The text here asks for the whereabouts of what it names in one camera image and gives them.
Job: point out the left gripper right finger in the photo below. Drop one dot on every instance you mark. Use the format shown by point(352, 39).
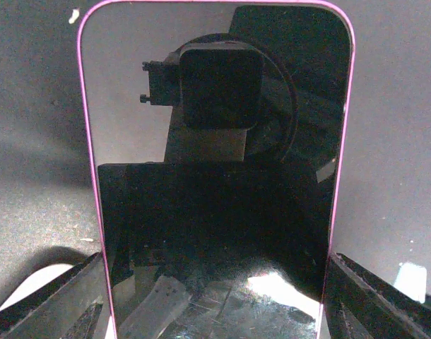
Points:
point(361, 305)

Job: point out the pink-edged phone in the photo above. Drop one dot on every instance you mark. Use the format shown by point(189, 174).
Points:
point(214, 132)

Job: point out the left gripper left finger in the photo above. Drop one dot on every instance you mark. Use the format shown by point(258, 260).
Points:
point(73, 305)

